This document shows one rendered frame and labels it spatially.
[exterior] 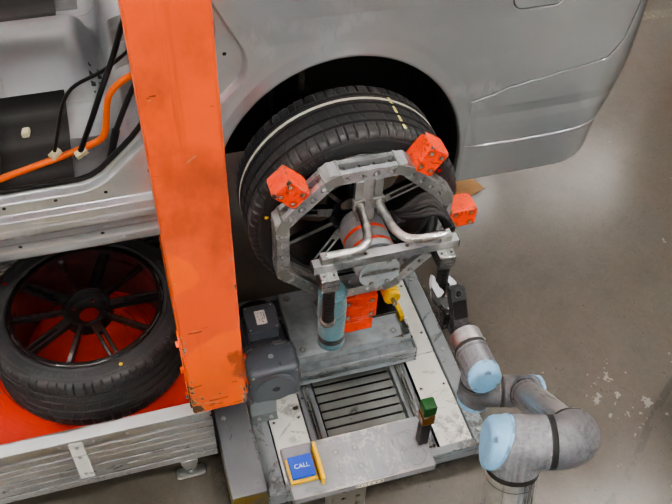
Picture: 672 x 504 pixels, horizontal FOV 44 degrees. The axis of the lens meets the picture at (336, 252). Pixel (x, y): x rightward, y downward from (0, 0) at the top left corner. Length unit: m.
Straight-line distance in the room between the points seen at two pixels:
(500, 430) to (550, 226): 2.17
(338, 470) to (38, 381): 0.95
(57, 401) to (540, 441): 1.55
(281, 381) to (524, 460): 1.16
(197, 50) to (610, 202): 2.76
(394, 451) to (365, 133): 0.93
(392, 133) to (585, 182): 1.90
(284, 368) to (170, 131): 1.22
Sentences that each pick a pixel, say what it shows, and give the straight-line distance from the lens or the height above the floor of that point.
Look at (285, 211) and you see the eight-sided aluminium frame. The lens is 2.40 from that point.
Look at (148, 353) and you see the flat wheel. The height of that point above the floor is 0.50.
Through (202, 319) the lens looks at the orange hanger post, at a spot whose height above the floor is 0.96.
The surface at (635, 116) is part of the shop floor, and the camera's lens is 4.62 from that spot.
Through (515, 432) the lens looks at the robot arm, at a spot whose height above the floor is 1.16.
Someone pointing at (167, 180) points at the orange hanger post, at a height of 1.45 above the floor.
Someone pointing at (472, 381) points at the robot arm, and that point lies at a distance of 2.27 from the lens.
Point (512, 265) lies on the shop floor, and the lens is 3.67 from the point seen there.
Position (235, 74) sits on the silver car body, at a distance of 2.36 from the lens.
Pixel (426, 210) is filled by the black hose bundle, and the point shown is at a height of 1.04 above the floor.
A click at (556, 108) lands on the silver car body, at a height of 1.00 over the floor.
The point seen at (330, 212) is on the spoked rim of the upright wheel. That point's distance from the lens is 2.55.
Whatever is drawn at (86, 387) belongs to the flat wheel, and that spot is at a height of 0.49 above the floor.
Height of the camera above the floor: 2.68
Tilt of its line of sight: 48 degrees down
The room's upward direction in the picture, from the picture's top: 3 degrees clockwise
